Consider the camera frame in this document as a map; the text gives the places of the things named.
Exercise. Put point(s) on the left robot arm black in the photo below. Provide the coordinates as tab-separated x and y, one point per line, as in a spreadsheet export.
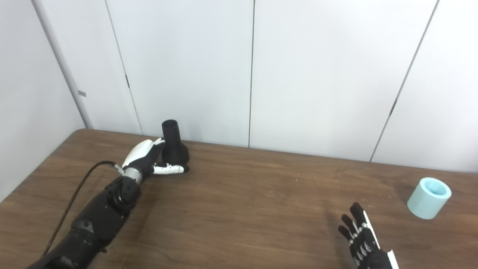
101	216

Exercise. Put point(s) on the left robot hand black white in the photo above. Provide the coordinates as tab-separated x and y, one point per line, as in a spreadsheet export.
143	157

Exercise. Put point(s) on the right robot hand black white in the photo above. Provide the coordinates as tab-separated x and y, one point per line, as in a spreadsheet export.
364	246

